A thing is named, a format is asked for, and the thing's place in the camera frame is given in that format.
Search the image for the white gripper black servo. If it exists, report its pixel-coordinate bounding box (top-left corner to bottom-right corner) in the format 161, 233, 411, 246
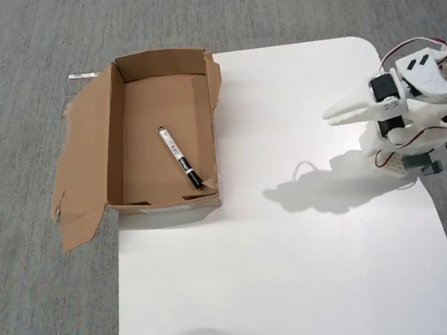
320, 62, 413, 138

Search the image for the white marker pen black cap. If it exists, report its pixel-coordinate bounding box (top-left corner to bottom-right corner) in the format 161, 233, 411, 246
149, 125, 212, 191

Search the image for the open brown cardboard box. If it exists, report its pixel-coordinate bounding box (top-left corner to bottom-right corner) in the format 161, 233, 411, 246
41, 28, 247, 277

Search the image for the grey table clamp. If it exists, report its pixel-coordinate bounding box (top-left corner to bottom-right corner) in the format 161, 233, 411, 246
401, 149, 446, 180

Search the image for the small white paper strip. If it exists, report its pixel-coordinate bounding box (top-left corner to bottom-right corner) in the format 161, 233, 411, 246
68, 70, 100, 85

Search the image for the red servo wire loop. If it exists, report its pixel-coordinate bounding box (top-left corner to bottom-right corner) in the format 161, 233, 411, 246
378, 29, 447, 80

